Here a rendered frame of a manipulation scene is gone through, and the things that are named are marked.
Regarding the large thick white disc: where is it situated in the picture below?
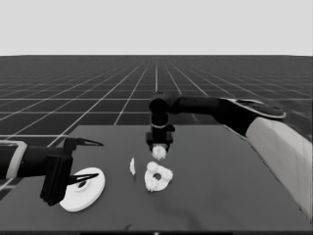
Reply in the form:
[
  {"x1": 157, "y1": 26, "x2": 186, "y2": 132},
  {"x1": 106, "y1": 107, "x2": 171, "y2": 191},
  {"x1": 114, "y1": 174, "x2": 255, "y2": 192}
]
[{"x1": 59, "y1": 166, "x2": 107, "y2": 213}]

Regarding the white round carrier with pins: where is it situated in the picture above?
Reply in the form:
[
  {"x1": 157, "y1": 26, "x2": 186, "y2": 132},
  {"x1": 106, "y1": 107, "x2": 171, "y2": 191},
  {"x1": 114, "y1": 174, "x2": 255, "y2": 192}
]
[{"x1": 144, "y1": 164, "x2": 174, "y2": 194}]

